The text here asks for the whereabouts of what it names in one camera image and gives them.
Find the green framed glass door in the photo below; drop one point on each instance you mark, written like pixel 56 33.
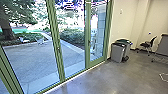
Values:
pixel 87 36

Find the dark indoor trash bin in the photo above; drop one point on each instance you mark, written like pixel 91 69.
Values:
pixel 128 48

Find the black rolling stool chair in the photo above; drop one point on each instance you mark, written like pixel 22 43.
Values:
pixel 147 44

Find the large outdoor tree trunk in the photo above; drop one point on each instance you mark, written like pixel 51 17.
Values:
pixel 5 23

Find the green framed glass wall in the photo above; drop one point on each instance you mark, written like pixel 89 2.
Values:
pixel 56 43

